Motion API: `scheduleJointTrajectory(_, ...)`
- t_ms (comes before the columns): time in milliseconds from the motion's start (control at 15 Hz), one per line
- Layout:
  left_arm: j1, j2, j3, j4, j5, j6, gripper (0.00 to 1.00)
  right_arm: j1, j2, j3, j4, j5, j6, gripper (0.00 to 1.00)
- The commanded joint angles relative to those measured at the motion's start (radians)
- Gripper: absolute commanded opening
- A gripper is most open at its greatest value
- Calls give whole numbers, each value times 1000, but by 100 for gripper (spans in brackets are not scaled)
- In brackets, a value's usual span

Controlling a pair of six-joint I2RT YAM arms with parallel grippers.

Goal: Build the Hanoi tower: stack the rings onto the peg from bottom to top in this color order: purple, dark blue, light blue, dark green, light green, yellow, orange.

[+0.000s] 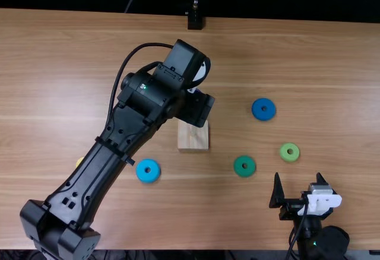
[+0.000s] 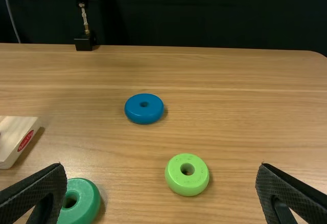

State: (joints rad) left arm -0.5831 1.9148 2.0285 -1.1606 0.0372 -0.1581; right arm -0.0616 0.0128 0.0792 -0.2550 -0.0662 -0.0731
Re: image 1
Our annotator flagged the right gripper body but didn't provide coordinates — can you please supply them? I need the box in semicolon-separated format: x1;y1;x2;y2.
278;197;328;221

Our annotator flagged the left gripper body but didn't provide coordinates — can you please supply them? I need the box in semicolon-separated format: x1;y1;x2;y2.
177;90;216;129

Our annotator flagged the wooden peg base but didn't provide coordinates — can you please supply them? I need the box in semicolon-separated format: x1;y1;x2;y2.
177;120;210;153

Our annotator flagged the black clamp stand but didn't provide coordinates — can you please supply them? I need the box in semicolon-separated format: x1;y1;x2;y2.
181;0;205;31

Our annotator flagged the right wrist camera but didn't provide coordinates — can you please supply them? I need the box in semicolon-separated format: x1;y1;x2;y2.
297;182;343;218

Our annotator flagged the light green ring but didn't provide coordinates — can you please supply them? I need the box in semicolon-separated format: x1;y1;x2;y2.
279;142;300;163

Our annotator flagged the dark green ring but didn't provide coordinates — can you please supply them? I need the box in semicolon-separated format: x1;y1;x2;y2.
233;155;257;179

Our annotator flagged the dark blue ring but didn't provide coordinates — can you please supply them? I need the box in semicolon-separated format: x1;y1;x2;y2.
251;97;277;122

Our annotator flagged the light blue ring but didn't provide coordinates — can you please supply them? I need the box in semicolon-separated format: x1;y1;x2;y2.
135;158;162;183

